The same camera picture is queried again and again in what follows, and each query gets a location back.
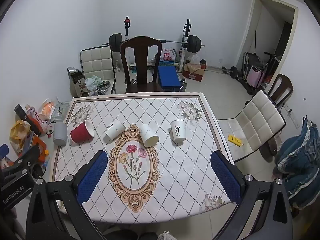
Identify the white speckled paper cup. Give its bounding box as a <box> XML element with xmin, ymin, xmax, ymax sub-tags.
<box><xmin>138</xmin><ymin>124</ymin><xmax>160</xmax><ymax>148</ymax></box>

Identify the pale green cloth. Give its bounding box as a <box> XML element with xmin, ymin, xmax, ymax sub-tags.
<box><xmin>85</xmin><ymin>75</ymin><xmax>102</xmax><ymax>91</ymax></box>

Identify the blue weight bench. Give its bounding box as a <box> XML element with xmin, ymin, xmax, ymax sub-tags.
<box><xmin>157</xmin><ymin>66</ymin><xmax>181</xmax><ymax>89</ymax></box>

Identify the white barbell rack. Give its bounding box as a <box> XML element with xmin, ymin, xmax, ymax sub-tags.
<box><xmin>122</xmin><ymin>17</ymin><xmax>193</xmax><ymax>73</ymax></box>

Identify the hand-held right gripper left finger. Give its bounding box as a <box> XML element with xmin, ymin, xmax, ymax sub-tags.
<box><xmin>25</xmin><ymin>150</ymin><xmax>109</xmax><ymax>240</ymax></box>

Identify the orange plastic bag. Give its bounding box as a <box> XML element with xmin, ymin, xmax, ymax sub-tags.
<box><xmin>37</xmin><ymin>97</ymin><xmax>59</xmax><ymax>123</ymax></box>

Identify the dark wooden chair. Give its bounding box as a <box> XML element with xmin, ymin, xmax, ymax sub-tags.
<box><xmin>120</xmin><ymin>36</ymin><xmax>162</xmax><ymax>94</ymax></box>
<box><xmin>265</xmin><ymin>74</ymin><xmax>294</xmax><ymax>108</ymax></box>

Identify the black red tool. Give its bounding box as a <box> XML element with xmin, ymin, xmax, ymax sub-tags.
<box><xmin>14</xmin><ymin>104</ymin><xmax>43</xmax><ymax>136</ymax></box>

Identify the red paper cup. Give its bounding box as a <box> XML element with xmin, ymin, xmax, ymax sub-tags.
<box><xmin>70</xmin><ymin>120</ymin><xmax>95</xmax><ymax>143</ymax></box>

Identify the brown cardboard box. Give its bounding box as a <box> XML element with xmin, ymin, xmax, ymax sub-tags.
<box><xmin>182</xmin><ymin>62</ymin><xmax>207</xmax><ymax>82</ymax></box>

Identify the yellow flat packet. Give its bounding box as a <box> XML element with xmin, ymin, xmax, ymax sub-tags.
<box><xmin>227</xmin><ymin>134</ymin><xmax>244</xmax><ymax>147</ymax></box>

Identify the white mesh bundle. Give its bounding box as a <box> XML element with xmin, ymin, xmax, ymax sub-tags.
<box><xmin>156</xmin><ymin>231</ymin><xmax>176</xmax><ymax>240</ymax></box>

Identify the orange plastic box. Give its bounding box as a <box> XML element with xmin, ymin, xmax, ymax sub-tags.
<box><xmin>23</xmin><ymin>132</ymin><xmax>50</xmax><ymax>164</ymax></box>

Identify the white padded chair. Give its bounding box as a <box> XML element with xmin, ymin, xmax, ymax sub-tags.
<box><xmin>80</xmin><ymin>45</ymin><xmax>117</xmax><ymax>95</ymax></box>
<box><xmin>217</xmin><ymin>90</ymin><xmax>287</xmax><ymax>163</ymax></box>

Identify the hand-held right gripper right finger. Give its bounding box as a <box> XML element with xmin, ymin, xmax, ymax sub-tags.
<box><xmin>210</xmin><ymin>150</ymin><xmax>293</xmax><ymax>240</ymax></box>

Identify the clear plastic container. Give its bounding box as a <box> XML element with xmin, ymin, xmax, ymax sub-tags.
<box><xmin>51</xmin><ymin>101</ymin><xmax>71</xmax><ymax>121</ymax></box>

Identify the white door frame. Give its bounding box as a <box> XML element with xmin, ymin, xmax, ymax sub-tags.
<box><xmin>240</xmin><ymin>0</ymin><xmax>299</xmax><ymax>81</ymax></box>

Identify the black folded cart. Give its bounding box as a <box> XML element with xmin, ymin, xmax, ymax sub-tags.
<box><xmin>241</xmin><ymin>51</ymin><xmax>283</xmax><ymax>92</ymax></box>

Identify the small black barbell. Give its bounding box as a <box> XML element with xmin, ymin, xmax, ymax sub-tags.
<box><xmin>222</xmin><ymin>66</ymin><xmax>244</xmax><ymax>77</ymax></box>

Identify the pink suitcase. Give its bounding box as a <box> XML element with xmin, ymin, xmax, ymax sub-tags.
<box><xmin>246</xmin><ymin>66</ymin><xmax>265</xmax><ymax>89</ymax></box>

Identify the white cup black brush print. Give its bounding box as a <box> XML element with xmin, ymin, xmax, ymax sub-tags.
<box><xmin>104</xmin><ymin>119</ymin><xmax>126</xmax><ymax>140</ymax></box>
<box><xmin>170</xmin><ymin>119</ymin><xmax>187</xmax><ymax>143</ymax></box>

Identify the metal bowl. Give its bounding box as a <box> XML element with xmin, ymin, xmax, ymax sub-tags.
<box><xmin>96</xmin><ymin>80</ymin><xmax>111</xmax><ymax>96</ymax></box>

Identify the blue quilted bedding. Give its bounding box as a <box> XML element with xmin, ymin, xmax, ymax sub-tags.
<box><xmin>274</xmin><ymin>116</ymin><xmax>320</xmax><ymax>209</ymax></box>

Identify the yellow plastic bag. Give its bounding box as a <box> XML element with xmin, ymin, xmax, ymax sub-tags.
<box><xmin>9</xmin><ymin>119</ymin><xmax>32</xmax><ymax>153</ymax></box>

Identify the grey cup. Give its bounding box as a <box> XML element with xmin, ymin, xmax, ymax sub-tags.
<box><xmin>53</xmin><ymin>122</ymin><xmax>68</xmax><ymax>146</ymax></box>

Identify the floral printed tablecloth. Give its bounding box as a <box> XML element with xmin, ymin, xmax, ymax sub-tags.
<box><xmin>50</xmin><ymin>92</ymin><xmax>235</xmax><ymax>224</ymax></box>

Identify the red white plastic bag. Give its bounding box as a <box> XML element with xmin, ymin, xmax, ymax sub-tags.
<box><xmin>160</xmin><ymin>47</ymin><xmax>177</xmax><ymax>62</ymax></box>

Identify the brown printed paper bag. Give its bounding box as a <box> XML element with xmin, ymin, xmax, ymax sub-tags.
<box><xmin>67</xmin><ymin>67</ymin><xmax>89</xmax><ymax>97</ymax></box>

